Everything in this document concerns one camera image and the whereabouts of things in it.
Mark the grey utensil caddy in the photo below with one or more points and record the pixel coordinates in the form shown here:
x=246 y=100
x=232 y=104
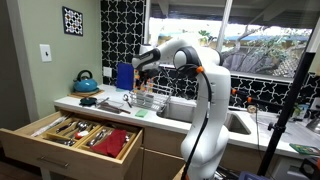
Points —
x=144 y=98

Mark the stainless steel sink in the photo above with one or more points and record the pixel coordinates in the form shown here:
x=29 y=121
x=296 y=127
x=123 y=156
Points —
x=180 y=111

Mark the black tripod stand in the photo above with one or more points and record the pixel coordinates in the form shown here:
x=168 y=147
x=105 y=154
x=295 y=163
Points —
x=283 y=116

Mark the colourful checkered board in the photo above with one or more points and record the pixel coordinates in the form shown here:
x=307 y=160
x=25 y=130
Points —
x=143 y=85

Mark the green sponge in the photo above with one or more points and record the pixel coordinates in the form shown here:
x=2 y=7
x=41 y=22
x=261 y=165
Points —
x=141 y=113

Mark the steel cutlery pile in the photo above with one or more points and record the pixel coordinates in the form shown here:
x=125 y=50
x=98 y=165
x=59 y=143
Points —
x=78 y=126
x=98 y=137

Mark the red cloth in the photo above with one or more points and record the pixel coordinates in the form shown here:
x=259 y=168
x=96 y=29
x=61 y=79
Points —
x=110 y=143

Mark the white light switch plate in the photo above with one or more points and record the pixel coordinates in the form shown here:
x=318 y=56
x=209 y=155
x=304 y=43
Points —
x=45 y=53

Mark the red white kitchen tool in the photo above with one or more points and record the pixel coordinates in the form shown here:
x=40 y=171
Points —
x=81 y=134

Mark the metal spoon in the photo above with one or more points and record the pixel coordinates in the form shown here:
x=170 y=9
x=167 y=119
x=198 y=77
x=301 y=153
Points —
x=126 y=99

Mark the wooden drawer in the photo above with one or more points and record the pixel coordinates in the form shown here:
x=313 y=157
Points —
x=66 y=156

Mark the teal kettle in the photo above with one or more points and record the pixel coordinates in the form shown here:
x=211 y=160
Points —
x=85 y=85

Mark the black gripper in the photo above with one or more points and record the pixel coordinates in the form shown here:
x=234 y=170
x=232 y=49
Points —
x=150 y=73

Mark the white wall outlet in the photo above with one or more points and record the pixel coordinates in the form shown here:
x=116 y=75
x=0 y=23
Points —
x=107 y=72

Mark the small black pan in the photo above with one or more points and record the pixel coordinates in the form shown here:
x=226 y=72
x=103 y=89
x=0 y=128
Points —
x=88 y=101

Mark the wooden trivet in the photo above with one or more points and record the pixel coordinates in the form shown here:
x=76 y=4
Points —
x=80 y=94

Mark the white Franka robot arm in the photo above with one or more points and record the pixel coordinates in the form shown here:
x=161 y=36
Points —
x=213 y=110

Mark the green flat packet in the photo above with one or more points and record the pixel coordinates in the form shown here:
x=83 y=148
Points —
x=305 y=149

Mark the blue container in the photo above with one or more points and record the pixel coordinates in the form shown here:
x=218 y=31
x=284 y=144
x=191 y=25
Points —
x=125 y=76

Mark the black rod with orange knobs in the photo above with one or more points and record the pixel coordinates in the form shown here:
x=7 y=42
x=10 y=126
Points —
x=253 y=99

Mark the black white patterned wall art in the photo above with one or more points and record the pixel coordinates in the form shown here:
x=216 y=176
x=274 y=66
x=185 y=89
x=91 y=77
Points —
x=72 y=21

